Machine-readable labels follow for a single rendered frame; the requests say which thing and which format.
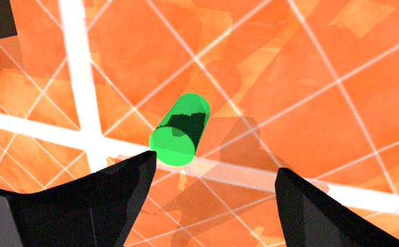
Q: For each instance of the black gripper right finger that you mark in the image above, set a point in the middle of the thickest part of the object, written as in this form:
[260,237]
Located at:
[311,218]

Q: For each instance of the green marker cap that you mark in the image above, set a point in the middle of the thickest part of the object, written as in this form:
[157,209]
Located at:
[176,138]

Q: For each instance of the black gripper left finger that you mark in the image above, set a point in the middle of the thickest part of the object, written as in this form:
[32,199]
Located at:
[97,210]

